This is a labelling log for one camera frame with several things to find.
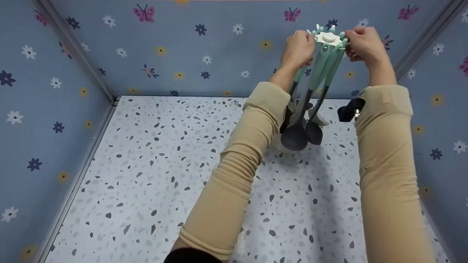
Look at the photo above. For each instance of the person's right forearm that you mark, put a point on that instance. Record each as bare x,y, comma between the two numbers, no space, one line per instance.
387,164

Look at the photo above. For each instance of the white utensil rack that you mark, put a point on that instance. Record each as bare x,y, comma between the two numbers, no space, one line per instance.
328,37

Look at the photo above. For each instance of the person's left forearm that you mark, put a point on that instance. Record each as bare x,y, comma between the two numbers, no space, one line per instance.
237,164

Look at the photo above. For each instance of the black wrist band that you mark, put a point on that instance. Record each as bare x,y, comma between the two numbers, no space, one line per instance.
349,109

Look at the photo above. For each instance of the person's right fingers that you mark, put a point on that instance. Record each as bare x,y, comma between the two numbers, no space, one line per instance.
351,44

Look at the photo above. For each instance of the person's left hand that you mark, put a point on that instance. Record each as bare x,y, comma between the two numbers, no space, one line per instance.
296,49

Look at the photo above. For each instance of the person's left fingers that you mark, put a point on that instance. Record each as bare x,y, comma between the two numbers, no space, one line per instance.
310,43

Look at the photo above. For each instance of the person's right hand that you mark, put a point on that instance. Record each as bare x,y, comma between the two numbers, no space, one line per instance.
365,44

